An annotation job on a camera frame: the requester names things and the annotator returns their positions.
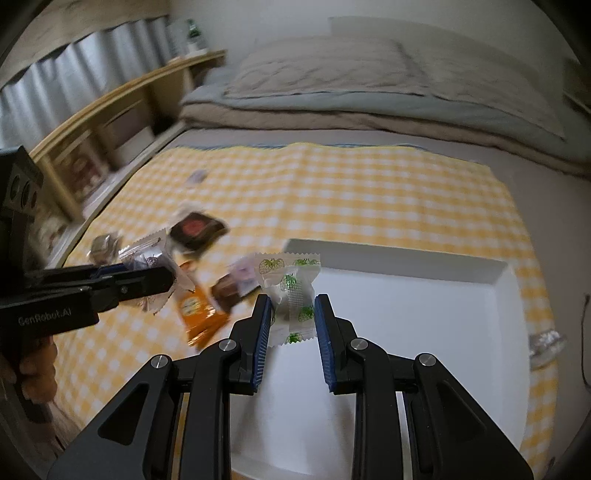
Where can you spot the clear purple candy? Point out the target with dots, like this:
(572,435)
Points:
(149,252)

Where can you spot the orange cracker snack packet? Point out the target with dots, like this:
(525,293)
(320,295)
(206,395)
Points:
(200,317)

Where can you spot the crumpled silver plastic wrapper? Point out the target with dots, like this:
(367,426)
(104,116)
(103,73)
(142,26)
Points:
(544,347)

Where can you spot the green glass bottle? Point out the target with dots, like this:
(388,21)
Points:
(193,33)

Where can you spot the yellow white checkered cloth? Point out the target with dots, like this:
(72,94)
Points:
(390,196)

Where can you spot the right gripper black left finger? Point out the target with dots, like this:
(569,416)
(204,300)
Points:
(133,436)

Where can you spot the white box on shelf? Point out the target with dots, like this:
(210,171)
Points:
(131,148)

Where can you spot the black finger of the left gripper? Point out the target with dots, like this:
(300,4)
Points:
(140,283)
(77,276)

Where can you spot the person's left hand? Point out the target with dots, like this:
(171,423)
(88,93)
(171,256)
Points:
(36,372)

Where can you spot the black red mooncake packet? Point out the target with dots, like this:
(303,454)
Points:
(196,232)

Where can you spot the silver foil snack packet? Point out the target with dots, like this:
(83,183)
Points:
(104,249)

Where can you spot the brown chocolate snack packet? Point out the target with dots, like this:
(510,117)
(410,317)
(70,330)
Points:
(229,291)

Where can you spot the red patterned box on shelf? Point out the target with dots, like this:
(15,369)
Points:
(81,167)

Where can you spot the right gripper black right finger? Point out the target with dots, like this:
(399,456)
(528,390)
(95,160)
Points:
(413,417)

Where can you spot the white cardboard tray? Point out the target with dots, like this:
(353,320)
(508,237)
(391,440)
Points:
(465,310)

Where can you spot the grey curtain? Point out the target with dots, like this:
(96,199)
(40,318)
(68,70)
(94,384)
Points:
(40,98)

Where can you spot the wooden bedside shelf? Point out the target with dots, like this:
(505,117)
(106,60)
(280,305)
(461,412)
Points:
(153,100)

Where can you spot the white green strawberry candy packet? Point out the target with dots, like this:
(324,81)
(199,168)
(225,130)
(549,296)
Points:
(287,279)

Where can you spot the small purple pastry packet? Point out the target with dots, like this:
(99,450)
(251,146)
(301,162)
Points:
(196,177)

